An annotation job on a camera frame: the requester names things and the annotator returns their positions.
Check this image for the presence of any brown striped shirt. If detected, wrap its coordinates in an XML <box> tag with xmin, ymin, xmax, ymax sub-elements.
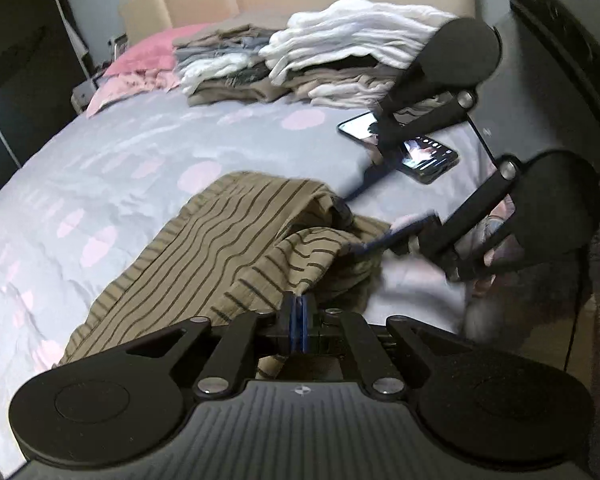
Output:
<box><xmin>57</xmin><ymin>171</ymin><xmax>393</xmax><ymax>381</ymax></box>

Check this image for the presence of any black wardrobe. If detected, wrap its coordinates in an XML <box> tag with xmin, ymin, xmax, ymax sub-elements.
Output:
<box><xmin>0</xmin><ymin>0</ymin><xmax>96</xmax><ymax>211</ymax></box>

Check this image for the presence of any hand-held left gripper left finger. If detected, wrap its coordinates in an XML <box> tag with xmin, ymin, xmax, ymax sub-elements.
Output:
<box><xmin>125</xmin><ymin>292</ymin><xmax>301</xmax><ymax>403</ymax></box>

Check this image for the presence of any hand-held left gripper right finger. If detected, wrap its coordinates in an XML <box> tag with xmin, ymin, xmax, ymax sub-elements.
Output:
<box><xmin>301</xmin><ymin>292</ymin><xmax>476</xmax><ymax>403</ymax></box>

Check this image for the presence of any white topped stack of clothes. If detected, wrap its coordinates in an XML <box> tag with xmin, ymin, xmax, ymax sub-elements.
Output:
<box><xmin>258</xmin><ymin>0</ymin><xmax>461</xmax><ymax>111</ymax></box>

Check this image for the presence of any black smartphone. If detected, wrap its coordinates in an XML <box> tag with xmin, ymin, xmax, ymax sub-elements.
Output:
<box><xmin>337</xmin><ymin>110</ymin><xmax>460</xmax><ymax>185</ymax></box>

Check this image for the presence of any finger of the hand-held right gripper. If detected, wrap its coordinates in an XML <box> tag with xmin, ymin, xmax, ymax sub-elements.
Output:
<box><xmin>350</xmin><ymin>157</ymin><xmax>523</xmax><ymax>283</ymax></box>
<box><xmin>372</xmin><ymin>67</ymin><xmax>478</xmax><ymax>156</ymax></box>

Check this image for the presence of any pink pillow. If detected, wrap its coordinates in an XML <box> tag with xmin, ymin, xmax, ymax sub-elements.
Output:
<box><xmin>102</xmin><ymin>22</ymin><xmax>216</xmax><ymax>78</ymax></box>

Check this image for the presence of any grey bedside table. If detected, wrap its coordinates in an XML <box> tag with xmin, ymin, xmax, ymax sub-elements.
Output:
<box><xmin>70</xmin><ymin>35</ymin><xmax>128</xmax><ymax>113</ymax></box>

